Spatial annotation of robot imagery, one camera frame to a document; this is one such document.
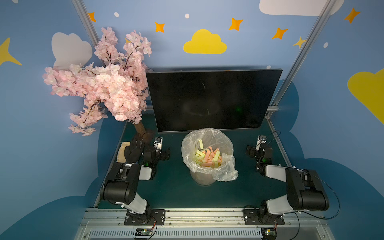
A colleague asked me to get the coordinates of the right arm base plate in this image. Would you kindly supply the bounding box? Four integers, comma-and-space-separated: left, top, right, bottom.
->
243, 209, 285, 226

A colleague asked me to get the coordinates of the right circuit board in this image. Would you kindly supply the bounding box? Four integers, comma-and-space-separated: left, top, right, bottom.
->
261, 229, 277, 240

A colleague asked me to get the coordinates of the circuit board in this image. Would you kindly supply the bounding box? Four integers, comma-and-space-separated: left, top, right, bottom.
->
135, 229, 154, 238
261, 229, 277, 240

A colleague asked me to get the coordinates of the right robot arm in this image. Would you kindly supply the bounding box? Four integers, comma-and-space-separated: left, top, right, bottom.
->
246, 143, 330, 217

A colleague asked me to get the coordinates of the black camera cable right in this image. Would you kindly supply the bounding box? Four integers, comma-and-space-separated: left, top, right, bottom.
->
295, 169, 341, 221

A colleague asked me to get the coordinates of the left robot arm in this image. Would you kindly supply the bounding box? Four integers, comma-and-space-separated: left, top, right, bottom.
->
100, 142, 171, 217

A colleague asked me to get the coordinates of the pink cherry blossom tree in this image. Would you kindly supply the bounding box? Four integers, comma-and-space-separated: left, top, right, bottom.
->
43, 27, 152, 137

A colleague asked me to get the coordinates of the aluminium frame post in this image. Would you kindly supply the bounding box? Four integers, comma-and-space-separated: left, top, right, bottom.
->
72, 0, 99, 46
269, 0, 339, 108

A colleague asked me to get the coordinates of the beige cloth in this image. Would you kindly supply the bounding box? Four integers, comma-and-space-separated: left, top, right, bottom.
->
117, 142, 130, 163

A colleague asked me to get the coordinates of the black computer monitor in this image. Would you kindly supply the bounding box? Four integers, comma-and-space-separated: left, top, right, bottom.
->
146, 69, 283, 133

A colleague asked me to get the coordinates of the black glove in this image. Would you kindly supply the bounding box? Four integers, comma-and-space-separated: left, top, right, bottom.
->
124, 134, 145, 164

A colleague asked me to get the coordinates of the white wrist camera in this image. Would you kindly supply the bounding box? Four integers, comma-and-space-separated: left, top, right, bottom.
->
154, 137, 163, 151
256, 135, 267, 151

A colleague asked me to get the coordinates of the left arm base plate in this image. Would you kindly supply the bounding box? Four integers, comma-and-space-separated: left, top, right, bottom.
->
124, 209, 167, 226

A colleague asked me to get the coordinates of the right aluminium frame post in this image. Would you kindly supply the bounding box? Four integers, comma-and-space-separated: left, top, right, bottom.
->
269, 0, 339, 108

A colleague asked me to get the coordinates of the aluminium front rail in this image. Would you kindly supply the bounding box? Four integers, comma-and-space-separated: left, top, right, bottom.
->
75, 207, 335, 240

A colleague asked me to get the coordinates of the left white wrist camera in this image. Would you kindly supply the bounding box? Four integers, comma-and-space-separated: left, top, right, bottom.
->
154, 137, 163, 151

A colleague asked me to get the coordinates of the left circuit board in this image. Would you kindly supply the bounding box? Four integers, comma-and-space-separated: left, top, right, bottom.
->
135, 229, 154, 238

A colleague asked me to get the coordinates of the left aluminium frame post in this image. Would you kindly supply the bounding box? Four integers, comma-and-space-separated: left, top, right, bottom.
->
72, 0, 99, 46

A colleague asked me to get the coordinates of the bin with clear plastic bag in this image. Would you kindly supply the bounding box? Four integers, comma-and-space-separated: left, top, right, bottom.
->
182, 128, 239, 186

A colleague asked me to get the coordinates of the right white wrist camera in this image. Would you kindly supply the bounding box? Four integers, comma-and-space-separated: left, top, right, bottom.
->
256, 135, 267, 151

